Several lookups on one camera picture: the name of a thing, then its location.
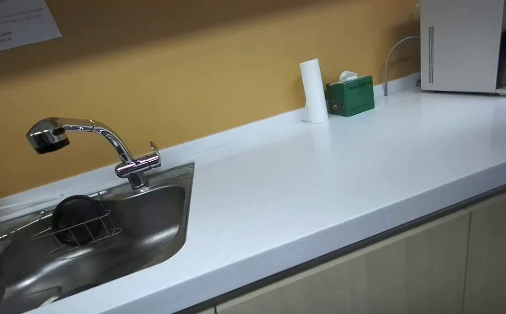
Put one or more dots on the green tissue box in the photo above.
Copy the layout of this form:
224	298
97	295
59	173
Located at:
352	94

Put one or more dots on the chrome sink faucet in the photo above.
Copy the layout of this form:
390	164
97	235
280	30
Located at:
52	134

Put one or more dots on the beige cabinet door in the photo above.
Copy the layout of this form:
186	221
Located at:
416	272

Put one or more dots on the white water dispenser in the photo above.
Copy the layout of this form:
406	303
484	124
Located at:
462	43

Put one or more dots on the stainless steel sink basin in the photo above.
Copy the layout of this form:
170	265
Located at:
43	262

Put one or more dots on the wire sink rack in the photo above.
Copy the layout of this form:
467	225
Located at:
109	228

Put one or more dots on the white paper wall notice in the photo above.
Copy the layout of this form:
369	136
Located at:
26	21

